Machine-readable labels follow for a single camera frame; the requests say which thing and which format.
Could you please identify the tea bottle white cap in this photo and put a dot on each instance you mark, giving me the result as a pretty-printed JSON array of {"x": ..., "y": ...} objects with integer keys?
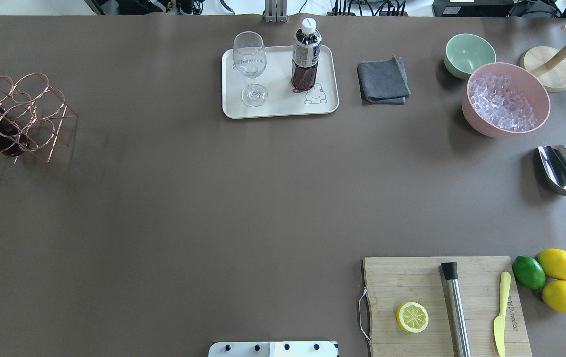
[{"x": 305, "y": 55}]

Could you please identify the cream rectangular tray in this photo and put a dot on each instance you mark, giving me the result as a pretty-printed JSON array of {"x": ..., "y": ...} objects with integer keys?
[{"x": 283, "y": 100}]

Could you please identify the clear wine glass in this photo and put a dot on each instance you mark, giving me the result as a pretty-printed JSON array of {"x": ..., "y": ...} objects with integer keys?
[{"x": 250, "y": 61}]

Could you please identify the grey folded cloth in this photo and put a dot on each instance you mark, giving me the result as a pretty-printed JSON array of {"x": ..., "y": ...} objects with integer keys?
[{"x": 384, "y": 82}]

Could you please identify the wooden cutting board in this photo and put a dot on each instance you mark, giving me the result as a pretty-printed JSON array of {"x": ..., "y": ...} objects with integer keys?
[{"x": 392, "y": 281}]

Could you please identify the half lemon slice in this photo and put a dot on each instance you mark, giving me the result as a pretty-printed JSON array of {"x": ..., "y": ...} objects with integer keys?
[{"x": 412, "y": 317}]

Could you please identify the steel muddler black tip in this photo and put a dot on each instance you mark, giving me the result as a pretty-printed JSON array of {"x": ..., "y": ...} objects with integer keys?
[{"x": 451, "y": 276}]

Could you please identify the green bowl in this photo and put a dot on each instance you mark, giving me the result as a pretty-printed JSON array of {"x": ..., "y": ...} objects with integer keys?
[{"x": 465, "y": 53}]

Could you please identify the pink bowl of ice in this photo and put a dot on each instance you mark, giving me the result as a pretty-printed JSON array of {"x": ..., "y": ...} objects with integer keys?
[{"x": 503, "y": 100}]

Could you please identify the yellow plastic knife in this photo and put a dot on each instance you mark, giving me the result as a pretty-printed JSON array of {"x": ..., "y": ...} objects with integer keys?
[{"x": 499, "y": 322}]

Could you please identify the green lime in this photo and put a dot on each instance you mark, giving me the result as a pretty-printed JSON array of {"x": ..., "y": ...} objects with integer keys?
[{"x": 529, "y": 272}]

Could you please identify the yellow lemon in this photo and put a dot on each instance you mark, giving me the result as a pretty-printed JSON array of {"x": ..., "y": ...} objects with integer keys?
[
  {"x": 553, "y": 262},
  {"x": 554, "y": 295}
]

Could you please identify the wooden stand round base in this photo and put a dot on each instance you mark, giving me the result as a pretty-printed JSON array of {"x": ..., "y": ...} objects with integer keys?
[{"x": 548, "y": 64}]

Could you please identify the aluminium frame post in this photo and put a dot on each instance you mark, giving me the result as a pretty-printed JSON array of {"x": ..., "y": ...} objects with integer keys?
[{"x": 275, "y": 11}]

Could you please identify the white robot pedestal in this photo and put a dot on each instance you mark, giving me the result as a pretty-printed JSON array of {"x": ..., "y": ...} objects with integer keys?
[{"x": 274, "y": 349}]

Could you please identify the copper wire bottle basket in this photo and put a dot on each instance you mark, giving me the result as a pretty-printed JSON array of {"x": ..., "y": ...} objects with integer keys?
[{"x": 36, "y": 119}]

